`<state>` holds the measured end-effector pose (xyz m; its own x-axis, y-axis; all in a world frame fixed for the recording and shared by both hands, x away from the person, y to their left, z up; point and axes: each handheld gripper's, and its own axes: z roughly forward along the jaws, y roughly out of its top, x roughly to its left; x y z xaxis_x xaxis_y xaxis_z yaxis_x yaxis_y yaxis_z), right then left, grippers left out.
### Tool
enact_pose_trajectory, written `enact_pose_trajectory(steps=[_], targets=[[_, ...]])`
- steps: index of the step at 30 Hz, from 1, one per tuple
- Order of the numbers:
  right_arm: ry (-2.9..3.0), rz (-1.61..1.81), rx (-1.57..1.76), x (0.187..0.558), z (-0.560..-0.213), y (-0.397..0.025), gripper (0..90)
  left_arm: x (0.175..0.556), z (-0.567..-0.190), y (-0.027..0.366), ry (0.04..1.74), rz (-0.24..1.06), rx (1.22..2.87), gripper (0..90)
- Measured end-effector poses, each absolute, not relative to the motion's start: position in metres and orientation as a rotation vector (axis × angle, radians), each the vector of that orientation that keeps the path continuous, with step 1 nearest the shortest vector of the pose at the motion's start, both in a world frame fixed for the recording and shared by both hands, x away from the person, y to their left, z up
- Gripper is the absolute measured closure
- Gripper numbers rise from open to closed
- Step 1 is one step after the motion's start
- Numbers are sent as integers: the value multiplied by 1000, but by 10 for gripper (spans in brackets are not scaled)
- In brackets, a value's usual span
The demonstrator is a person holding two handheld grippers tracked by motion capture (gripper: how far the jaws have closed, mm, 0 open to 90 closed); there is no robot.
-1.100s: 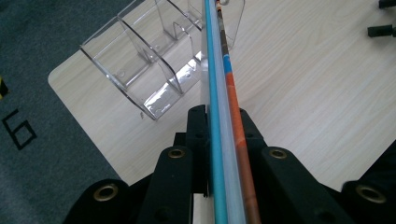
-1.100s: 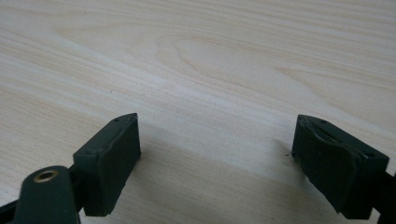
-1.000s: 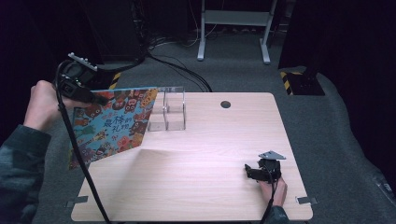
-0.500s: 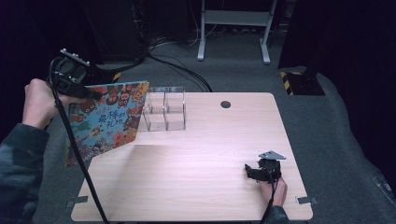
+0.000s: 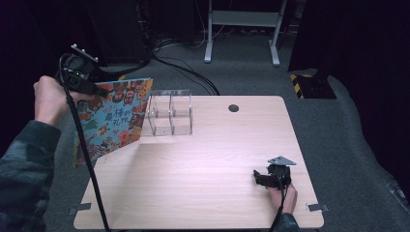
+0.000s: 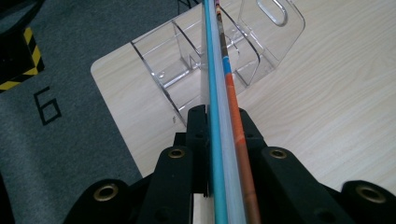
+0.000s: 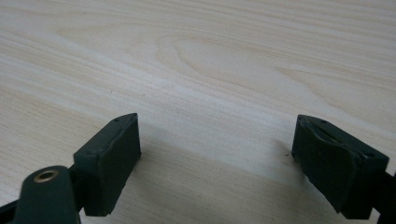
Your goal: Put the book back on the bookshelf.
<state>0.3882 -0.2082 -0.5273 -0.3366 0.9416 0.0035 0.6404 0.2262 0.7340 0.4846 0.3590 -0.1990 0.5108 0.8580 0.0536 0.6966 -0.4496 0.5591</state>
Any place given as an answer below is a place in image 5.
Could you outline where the clear acrylic organizer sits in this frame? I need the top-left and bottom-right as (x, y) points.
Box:
(141, 89), (193, 137)

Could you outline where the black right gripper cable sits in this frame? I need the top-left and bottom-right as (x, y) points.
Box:
(268, 175), (288, 232)

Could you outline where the person's right hand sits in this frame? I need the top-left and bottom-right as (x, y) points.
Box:
(266, 183), (299, 216)

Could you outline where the black cabinet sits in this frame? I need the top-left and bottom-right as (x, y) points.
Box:
(81, 0), (153, 66)

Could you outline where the black floor cable bundle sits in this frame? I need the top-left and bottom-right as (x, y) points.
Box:
(150, 52), (221, 97)

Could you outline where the black yellow striped stand base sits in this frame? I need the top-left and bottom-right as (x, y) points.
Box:
(289, 72), (338, 101)

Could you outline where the person's left hand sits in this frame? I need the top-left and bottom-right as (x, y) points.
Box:
(33, 75), (95, 128)

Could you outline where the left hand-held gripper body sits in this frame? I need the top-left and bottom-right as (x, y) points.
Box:
(56, 43), (100, 95)

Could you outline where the white metal stand frame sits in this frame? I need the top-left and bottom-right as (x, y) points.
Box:
(203, 0), (288, 68)

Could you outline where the colourful picture book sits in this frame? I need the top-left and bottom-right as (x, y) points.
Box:
(73, 76), (155, 169)

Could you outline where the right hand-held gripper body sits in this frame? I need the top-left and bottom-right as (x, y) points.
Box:
(266, 156), (297, 191)

